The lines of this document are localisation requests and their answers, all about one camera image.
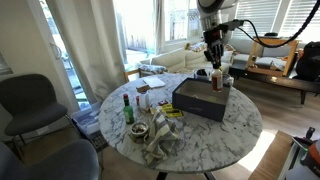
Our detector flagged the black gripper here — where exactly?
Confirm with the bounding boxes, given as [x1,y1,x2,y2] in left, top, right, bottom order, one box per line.
[203,27,225,70]

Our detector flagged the sauce bottle red cap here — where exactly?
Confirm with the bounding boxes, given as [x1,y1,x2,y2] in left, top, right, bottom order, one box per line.
[211,67,224,93]

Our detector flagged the blue cardboard shoe box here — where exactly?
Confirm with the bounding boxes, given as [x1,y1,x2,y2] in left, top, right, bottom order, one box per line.
[171,77,232,123]

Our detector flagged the small brown box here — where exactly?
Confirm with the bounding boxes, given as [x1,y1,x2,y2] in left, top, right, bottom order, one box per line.
[135,84,152,94]

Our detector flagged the white bottle brown cap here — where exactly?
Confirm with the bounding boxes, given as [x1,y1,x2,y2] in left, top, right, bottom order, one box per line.
[138,90,151,110]

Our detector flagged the green glass bottle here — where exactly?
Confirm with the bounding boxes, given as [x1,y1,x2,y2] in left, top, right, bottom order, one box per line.
[122,93,136,126]

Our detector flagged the white cushion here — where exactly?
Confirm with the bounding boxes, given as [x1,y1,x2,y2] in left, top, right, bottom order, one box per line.
[221,49,235,65]

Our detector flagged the cream sofa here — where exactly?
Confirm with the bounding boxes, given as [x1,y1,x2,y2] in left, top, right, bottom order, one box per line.
[139,41,234,76]

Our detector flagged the black headphones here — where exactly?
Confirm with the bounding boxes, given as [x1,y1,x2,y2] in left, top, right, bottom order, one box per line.
[196,68,209,77]

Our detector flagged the light grey sofa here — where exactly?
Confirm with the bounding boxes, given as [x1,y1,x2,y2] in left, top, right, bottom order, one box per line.
[229,36,301,68]

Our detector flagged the clear plastic container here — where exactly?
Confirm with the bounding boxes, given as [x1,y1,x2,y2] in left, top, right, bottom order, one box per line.
[193,68,214,82]

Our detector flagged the cream pillow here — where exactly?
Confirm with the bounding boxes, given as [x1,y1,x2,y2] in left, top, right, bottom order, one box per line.
[151,48,186,73]

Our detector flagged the wide grey window blinds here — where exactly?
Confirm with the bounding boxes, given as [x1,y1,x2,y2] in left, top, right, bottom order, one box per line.
[231,0,283,40]
[278,0,320,44]

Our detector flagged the narrow cream curtain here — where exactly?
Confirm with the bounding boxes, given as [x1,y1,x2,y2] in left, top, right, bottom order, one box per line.
[153,0,168,54]

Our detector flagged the grey patterned blanket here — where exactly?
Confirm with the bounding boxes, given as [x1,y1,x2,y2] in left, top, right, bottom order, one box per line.
[138,64,168,76]

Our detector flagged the dark low bench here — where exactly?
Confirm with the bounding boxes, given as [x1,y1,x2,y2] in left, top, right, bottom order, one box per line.
[229,61,320,105]

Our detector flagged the white notebook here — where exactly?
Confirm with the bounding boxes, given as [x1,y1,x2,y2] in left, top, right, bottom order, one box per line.
[142,76,167,90]

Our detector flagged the yellow packet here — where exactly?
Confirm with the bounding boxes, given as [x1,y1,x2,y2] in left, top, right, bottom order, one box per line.
[164,108,185,119]
[160,103,174,113]

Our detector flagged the black backpack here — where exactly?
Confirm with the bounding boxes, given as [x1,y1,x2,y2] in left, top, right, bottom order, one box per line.
[294,40,320,83]

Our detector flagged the striped grey white cloth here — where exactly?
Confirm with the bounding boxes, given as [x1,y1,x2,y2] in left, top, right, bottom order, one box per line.
[142,110,181,168]

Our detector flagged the ceramic bowl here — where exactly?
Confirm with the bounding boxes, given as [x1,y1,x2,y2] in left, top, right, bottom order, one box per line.
[129,121,150,140]

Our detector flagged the dark grid crate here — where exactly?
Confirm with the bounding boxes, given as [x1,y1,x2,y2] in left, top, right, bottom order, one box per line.
[89,130,110,154]

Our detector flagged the clear plastic storage bin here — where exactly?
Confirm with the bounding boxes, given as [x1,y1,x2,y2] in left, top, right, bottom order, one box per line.
[70,101,103,136]

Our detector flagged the dark grey chair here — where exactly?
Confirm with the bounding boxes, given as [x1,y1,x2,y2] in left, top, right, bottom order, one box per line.
[0,73,70,161]

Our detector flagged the blue grey chair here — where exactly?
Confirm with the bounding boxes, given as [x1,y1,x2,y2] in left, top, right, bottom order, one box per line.
[0,138,100,180]

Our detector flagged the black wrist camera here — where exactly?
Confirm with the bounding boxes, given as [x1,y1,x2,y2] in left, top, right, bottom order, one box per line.
[218,19,246,33]

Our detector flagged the wooden frame stand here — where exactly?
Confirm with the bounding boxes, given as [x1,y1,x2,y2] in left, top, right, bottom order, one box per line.
[245,36,300,78]

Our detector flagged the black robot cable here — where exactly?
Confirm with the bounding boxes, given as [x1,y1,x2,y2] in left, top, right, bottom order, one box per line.
[236,0,320,49]

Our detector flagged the wooden chair frame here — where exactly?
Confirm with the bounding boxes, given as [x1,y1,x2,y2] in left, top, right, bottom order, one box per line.
[123,68,143,83]

